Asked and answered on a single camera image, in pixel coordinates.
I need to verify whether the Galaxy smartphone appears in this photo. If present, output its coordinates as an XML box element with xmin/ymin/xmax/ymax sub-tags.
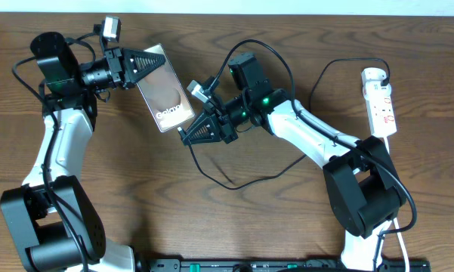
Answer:
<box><xmin>137</xmin><ymin>44</ymin><xmax>195</xmax><ymax>132</ymax></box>

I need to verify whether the black charger cable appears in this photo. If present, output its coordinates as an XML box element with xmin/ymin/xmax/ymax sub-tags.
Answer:
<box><xmin>177</xmin><ymin>57</ymin><xmax>391</xmax><ymax>191</ymax></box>

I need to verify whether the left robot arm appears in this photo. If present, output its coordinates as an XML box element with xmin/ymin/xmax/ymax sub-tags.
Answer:
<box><xmin>0</xmin><ymin>32</ymin><xmax>166</xmax><ymax>271</ymax></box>

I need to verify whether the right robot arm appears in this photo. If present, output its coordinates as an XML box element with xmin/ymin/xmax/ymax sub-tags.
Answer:
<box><xmin>179</xmin><ymin>52</ymin><xmax>412</xmax><ymax>271</ymax></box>

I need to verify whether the white charger adapter plug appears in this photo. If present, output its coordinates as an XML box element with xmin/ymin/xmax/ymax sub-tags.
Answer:
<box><xmin>361</xmin><ymin>67</ymin><xmax>389</xmax><ymax>86</ymax></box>

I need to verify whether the white power strip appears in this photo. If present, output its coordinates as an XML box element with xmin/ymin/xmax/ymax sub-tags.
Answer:
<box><xmin>363</xmin><ymin>80</ymin><xmax>397</xmax><ymax>138</ymax></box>

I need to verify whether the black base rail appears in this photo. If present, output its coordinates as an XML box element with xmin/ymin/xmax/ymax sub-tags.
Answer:
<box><xmin>135</xmin><ymin>256</ymin><xmax>431</xmax><ymax>272</ymax></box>

